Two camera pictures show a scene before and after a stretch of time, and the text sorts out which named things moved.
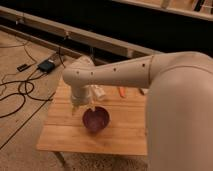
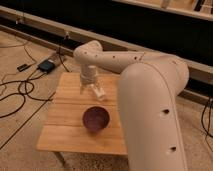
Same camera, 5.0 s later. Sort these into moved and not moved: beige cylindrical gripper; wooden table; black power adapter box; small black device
Moved: beige cylindrical gripper
Not moved: wooden table; small black device; black power adapter box
